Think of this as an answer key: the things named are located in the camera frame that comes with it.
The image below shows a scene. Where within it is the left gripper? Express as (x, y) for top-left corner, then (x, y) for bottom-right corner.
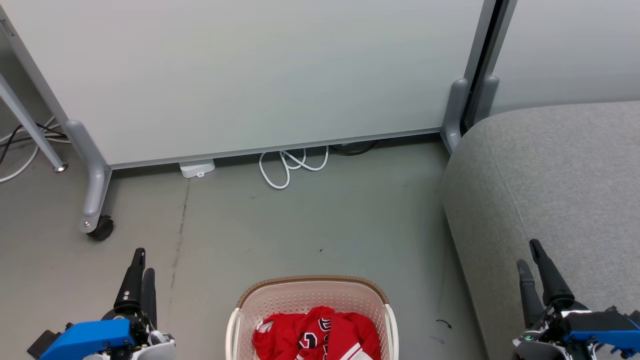
(100, 248), (177, 360)

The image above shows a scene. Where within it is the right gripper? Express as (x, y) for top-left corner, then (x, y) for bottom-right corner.
(512, 239), (640, 360)

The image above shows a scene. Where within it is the red and white garment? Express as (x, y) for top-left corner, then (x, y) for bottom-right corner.
(252, 306), (382, 360)

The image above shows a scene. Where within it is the grey fabric sofa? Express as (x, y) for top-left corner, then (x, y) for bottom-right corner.
(442, 101), (640, 360)

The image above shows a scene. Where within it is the grey partition leg with caster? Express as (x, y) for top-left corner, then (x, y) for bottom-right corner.
(64, 119), (115, 242)

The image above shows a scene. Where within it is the white power adapter box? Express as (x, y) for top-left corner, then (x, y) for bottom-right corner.
(179, 159), (216, 179)

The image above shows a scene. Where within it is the beige perforated laundry basket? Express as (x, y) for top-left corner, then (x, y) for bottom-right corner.
(225, 275), (399, 360)

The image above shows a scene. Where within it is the grey metal table leg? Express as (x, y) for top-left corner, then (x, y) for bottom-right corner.
(0, 75), (69, 173)

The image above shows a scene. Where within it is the white floor cable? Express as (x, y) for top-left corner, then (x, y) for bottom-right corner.
(0, 116), (71, 184)

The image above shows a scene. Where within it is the white coiled cable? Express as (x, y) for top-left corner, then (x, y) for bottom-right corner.
(258, 145), (330, 190)

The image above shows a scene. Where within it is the black thin floor cable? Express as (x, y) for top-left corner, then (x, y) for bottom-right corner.
(0, 123), (68, 165)

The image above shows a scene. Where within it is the white partition panel grey frame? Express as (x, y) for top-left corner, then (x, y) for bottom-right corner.
(484, 0), (640, 117)
(0, 0), (497, 171)

